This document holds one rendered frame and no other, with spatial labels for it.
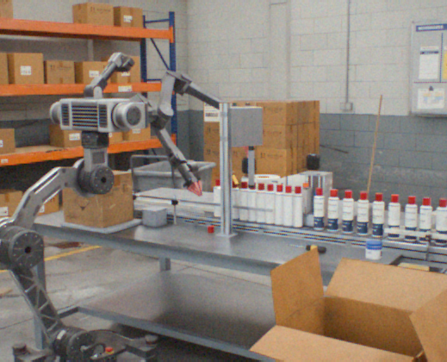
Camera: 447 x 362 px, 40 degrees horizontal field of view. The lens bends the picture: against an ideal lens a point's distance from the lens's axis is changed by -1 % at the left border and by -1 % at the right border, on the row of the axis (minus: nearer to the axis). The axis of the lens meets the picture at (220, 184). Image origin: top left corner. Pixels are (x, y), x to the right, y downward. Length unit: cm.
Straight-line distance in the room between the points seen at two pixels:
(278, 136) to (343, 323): 508
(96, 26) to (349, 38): 302
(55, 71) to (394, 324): 584
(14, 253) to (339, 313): 158
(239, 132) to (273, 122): 367
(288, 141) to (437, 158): 179
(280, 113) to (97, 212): 369
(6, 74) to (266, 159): 285
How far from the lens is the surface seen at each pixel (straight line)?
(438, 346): 136
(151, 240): 312
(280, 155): 673
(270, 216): 320
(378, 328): 171
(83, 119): 310
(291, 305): 159
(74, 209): 348
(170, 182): 575
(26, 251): 289
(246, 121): 310
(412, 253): 292
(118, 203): 341
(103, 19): 750
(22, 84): 680
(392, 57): 767
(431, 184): 755
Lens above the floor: 159
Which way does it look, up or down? 9 degrees down
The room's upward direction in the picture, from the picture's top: 1 degrees counter-clockwise
